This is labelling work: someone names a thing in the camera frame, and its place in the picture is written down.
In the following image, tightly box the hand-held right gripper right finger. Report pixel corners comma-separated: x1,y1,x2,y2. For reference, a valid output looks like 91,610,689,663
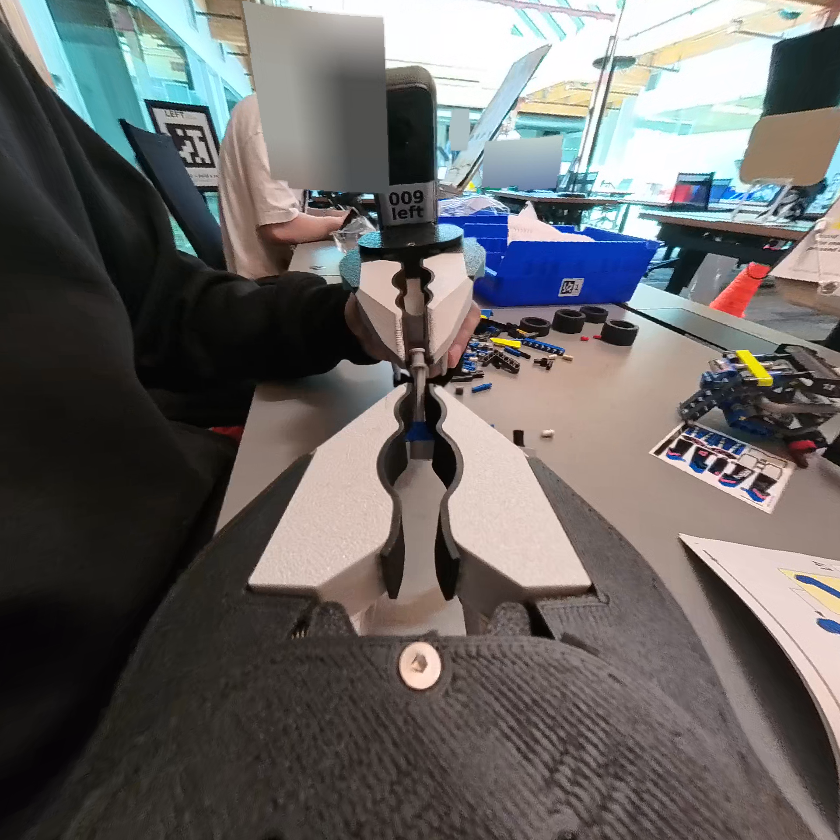
425,384,595,616

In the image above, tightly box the grey blue lego subassembly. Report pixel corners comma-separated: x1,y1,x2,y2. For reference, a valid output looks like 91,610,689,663
399,282,439,462

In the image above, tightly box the blue plastic bin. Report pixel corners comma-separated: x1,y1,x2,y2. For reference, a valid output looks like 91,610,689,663
438,213,519,263
472,223,662,308

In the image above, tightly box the beige tilted board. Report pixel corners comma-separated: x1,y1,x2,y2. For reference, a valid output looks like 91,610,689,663
742,108,836,188

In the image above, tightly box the person in black sleeve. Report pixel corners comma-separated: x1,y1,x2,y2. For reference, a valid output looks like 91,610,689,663
0,20,263,840

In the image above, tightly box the wooden background table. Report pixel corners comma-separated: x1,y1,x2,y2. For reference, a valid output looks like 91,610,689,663
640,210,818,296
489,189,631,227

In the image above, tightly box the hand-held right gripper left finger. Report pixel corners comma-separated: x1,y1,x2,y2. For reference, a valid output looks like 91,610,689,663
248,384,414,616

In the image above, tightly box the orange traffic cone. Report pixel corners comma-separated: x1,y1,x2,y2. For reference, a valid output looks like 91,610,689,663
710,262,772,319

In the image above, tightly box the pile of lego pieces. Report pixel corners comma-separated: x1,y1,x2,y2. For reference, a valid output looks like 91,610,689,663
459,307,577,396

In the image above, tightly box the clear plastic bag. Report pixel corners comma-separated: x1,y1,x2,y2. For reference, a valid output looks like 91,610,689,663
331,210,378,253
441,195,511,219

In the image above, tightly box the blue black lego car model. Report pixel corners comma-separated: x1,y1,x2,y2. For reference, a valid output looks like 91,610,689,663
679,344,840,468

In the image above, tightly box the black chair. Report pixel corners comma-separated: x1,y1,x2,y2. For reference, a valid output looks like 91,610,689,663
120,118,227,271

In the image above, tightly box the person's left forearm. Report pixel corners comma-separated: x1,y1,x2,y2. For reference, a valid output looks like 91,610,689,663
184,269,378,395

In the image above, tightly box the white leaning board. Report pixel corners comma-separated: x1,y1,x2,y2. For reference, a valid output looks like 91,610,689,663
453,45,552,191

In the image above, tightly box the lego sticker sheet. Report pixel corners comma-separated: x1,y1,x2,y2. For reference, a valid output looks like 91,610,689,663
650,423,796,514

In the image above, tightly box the leaning printed board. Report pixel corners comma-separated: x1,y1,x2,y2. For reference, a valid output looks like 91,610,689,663
771,197,840,309

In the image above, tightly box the person's left hand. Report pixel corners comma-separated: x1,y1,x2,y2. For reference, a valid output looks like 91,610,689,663
344,294,484,383

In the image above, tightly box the lego instruction booklet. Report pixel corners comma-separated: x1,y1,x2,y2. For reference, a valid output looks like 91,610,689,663
679,533,840,729

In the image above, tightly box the framed marker sign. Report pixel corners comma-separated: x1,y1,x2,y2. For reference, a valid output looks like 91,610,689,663
144,98,222,193

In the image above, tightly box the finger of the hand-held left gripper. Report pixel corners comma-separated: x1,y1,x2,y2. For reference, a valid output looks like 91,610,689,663
419,251,476,380
353,258,409,365

